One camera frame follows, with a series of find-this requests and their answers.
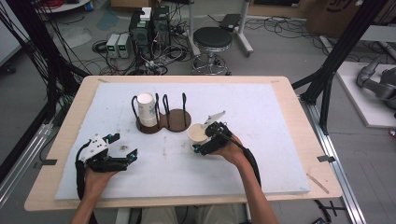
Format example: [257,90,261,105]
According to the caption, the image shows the white foam mat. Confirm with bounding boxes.
[54,81,311,201]

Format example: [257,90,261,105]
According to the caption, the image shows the black round stool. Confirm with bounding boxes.
[190,26,233,77]

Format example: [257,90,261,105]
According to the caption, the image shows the white round table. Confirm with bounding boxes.
[34,0,92,14]

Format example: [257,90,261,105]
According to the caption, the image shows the person's right hand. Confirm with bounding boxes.
[214,133,250,171]

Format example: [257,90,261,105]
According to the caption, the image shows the tangle of floor cables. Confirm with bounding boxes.
[92,27,194,77]

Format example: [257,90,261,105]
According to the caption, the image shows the brown cup holder black wires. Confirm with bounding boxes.
[130,91,192,135]

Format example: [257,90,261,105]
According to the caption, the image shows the black flat device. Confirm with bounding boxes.
[219,13,242,32]

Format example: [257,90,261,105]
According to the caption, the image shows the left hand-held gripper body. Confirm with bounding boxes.
[79,133,129,174]

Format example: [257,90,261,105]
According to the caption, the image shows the light wooden table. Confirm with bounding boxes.
[23,75,344,213]

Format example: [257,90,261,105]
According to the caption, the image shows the brown cardboard box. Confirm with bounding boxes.
[306,0,396,39]

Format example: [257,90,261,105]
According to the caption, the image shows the person's left leg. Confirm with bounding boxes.
[139,206,181,224]

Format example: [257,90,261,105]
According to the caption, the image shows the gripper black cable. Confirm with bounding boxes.
[74,139,99,224]
[208,127,262,189]

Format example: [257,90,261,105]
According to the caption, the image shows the plain white paper cup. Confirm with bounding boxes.
[187,122,209,147]

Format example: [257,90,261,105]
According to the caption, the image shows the grey bench power supply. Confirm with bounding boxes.
[117,33,132,59]
[106,33,120,59]

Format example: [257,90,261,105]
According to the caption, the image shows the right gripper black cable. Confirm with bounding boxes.
[208,127,262,189]

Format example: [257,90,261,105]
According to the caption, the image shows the person's leg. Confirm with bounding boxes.
[195,204,248,224]
[139,206,181,224]

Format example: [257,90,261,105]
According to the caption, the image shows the black computer tower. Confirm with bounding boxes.
[152,6,172,57]
[129,10,154,61]

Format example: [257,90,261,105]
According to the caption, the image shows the white paper cup blue print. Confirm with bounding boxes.
[136,91,160,128]

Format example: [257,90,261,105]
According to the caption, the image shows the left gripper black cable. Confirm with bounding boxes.
[74,139,99,224]

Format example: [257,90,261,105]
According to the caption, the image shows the white floor platform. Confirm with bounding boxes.
[335,60,396,129]

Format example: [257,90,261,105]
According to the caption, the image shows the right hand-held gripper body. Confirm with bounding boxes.
[200,110,242,157]

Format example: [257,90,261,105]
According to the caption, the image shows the white metal stand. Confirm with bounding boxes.
[186,0,255,59]

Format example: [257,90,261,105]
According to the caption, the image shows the thin wooden stick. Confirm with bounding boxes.
[306,172,331,195]

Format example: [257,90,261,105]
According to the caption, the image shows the aluminium floor rail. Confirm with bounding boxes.
[0,120,54,207]
[300,96,368,224]

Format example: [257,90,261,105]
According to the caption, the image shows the person's left hand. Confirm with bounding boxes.
[83,167,120,200]

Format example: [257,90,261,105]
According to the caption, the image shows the black metal frame post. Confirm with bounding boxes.
[292,0,387,135]
[6,0,82,94]

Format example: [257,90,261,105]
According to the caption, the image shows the white table leg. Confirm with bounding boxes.
[115,207,132,224]
[244,203,253,223]

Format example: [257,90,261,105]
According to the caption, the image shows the person's right leg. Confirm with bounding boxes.
[195,204,248,224]

